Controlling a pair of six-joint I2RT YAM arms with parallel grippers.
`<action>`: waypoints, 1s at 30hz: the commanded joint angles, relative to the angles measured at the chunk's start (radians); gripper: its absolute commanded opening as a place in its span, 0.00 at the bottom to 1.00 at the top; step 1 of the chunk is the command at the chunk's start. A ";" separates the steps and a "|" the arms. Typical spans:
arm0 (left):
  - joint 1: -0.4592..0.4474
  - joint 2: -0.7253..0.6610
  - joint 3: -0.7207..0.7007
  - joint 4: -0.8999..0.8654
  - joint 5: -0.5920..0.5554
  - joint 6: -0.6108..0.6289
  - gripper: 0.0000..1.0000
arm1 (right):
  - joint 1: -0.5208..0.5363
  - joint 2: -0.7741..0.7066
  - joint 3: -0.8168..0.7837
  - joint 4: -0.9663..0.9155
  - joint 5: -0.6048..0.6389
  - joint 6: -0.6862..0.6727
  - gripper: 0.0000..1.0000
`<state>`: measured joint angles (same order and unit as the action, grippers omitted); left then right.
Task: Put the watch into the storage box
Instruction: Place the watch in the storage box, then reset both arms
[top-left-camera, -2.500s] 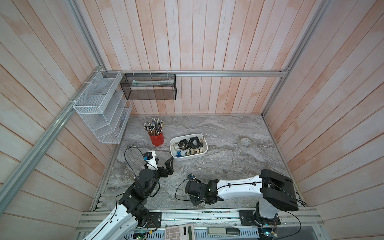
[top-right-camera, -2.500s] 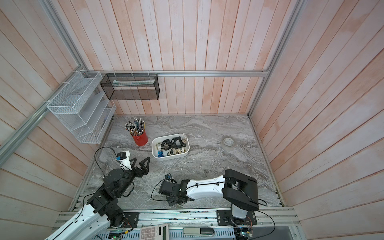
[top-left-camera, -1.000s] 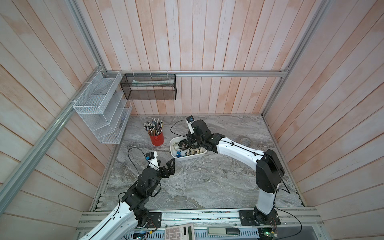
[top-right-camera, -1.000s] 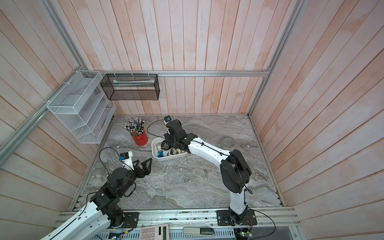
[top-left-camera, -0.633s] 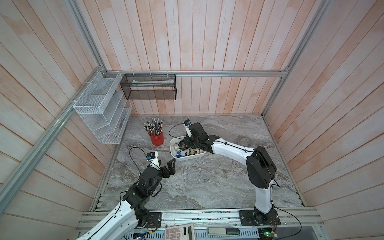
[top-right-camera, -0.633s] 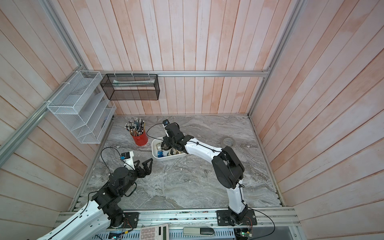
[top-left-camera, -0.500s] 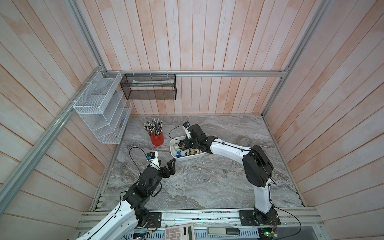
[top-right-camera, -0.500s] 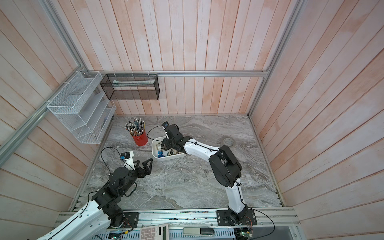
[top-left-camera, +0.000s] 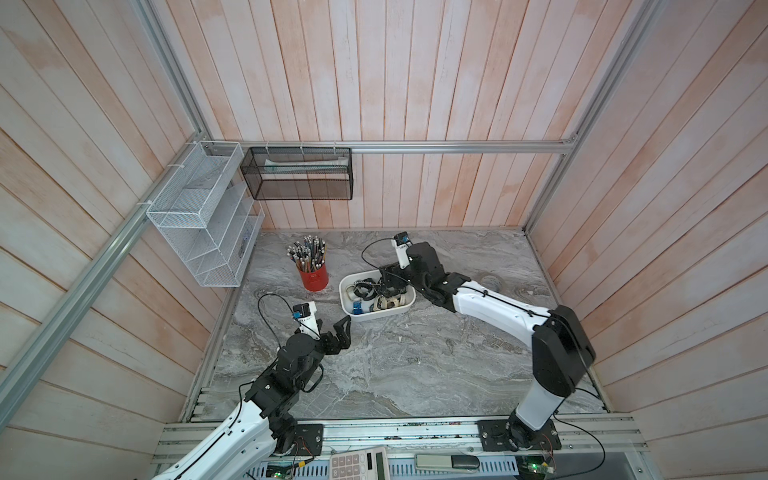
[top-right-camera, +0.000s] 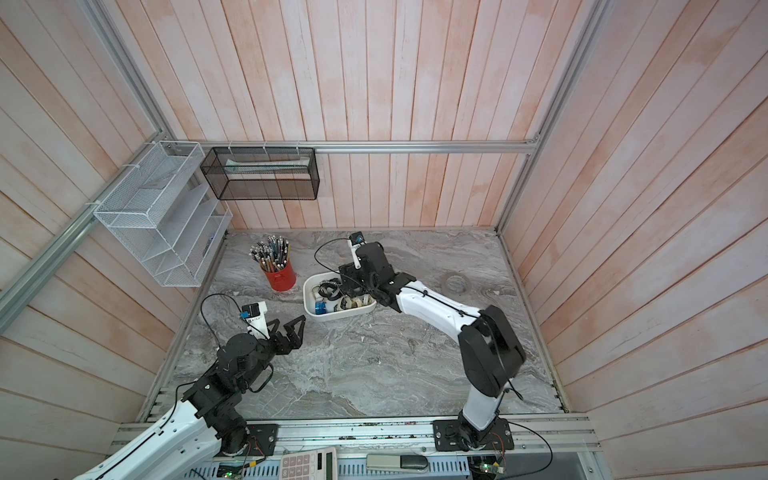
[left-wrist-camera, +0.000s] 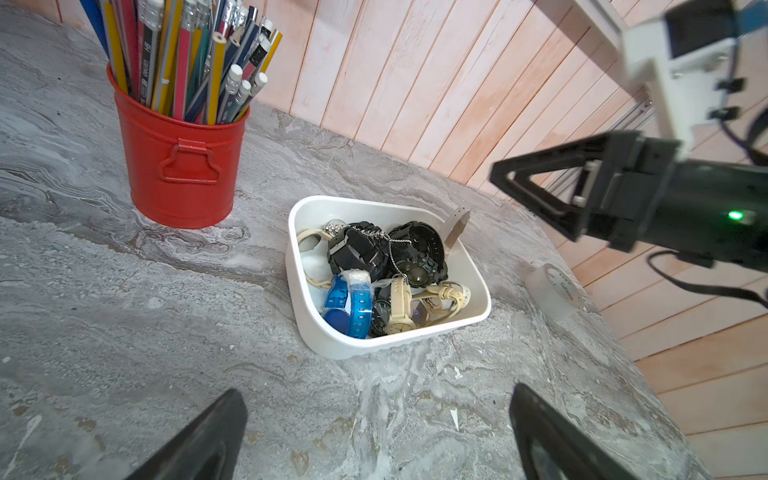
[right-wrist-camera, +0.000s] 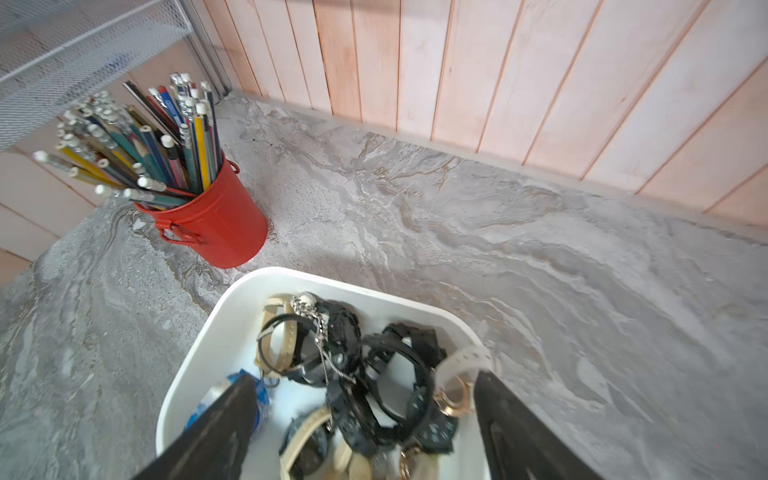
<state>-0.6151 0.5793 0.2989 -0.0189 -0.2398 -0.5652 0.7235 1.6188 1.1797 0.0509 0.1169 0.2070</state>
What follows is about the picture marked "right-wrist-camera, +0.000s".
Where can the large black digital watch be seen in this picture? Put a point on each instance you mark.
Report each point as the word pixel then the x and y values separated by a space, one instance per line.
pixel 387 400

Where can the blue transparent watch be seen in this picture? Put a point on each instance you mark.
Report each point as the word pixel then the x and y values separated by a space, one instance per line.
pixel 217 390

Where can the aluminium rail left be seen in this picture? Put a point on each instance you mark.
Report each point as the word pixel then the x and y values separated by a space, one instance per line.
pixel 203 41

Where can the silver rose gold watch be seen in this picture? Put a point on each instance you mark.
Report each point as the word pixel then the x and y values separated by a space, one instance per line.
pixel 455 378

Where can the red pencil cup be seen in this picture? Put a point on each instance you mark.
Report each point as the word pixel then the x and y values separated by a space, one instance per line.
pixel 223 225

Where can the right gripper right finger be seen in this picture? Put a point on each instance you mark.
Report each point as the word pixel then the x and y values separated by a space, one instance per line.
pixel 517 444

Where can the white storage box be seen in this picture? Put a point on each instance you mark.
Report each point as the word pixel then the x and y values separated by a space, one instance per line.
pixel 226 344

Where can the black analog watch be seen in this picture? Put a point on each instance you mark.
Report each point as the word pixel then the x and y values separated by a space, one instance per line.
pixel 306 445

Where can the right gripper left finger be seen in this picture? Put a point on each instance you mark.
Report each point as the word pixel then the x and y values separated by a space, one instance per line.
pixel 216 444

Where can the silver chain pocket watch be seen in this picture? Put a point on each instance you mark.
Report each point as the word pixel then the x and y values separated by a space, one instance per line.
pixel 329 338

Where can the cream gold watch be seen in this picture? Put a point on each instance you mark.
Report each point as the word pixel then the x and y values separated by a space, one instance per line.
pixel 410 464

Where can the white wire mesh shelf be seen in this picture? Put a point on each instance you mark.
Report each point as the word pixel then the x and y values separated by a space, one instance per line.
pixel 54 53

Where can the black chunky watch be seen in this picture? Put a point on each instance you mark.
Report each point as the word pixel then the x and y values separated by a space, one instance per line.
pixel 307 340

